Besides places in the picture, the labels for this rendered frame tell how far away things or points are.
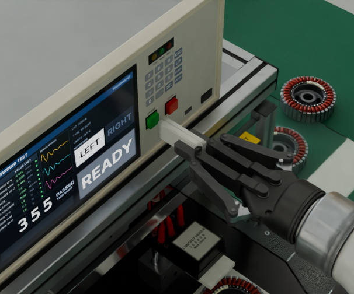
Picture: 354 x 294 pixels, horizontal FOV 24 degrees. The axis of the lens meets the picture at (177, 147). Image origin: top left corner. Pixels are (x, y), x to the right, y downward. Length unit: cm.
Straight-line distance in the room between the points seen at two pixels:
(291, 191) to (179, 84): 24
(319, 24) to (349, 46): 10
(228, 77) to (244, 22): 69
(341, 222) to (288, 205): 7
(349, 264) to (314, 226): 6
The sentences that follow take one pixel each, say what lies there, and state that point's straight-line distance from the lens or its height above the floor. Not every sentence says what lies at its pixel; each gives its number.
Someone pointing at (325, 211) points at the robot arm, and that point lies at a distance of 98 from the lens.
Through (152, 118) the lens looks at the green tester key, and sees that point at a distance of 112.
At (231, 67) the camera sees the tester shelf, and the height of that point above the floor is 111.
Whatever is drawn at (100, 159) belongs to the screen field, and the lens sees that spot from 108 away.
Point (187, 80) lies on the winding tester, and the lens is 115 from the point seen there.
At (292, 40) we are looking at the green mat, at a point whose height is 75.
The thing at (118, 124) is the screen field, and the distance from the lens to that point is 107.
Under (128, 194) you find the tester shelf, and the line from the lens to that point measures 113.
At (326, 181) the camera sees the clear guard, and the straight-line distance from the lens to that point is 123.
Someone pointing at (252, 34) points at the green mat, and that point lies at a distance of 193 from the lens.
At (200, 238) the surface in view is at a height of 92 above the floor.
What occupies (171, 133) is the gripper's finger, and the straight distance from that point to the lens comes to 110.
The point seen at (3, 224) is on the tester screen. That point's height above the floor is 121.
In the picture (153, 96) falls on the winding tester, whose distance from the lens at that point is 110.
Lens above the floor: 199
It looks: 47 degrees down
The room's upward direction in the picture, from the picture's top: straight up
